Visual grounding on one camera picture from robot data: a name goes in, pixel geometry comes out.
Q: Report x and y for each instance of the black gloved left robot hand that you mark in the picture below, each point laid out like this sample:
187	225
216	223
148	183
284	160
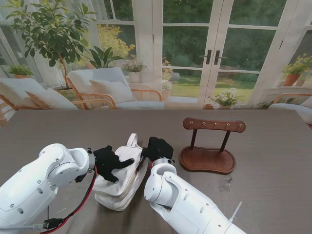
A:
109	163

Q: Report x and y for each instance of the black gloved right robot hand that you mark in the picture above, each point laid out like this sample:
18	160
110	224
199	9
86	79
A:
158	150

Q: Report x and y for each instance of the white zip pouch bag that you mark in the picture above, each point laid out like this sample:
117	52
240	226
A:
122	185

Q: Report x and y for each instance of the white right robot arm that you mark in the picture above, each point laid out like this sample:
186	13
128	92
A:
185	200

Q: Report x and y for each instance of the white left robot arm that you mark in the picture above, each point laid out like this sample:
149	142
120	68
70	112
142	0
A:
39	180

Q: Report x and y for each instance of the printed sunroom backdrop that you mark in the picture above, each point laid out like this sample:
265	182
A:
185	48

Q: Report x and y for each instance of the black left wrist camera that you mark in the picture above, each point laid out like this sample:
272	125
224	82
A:
80	178

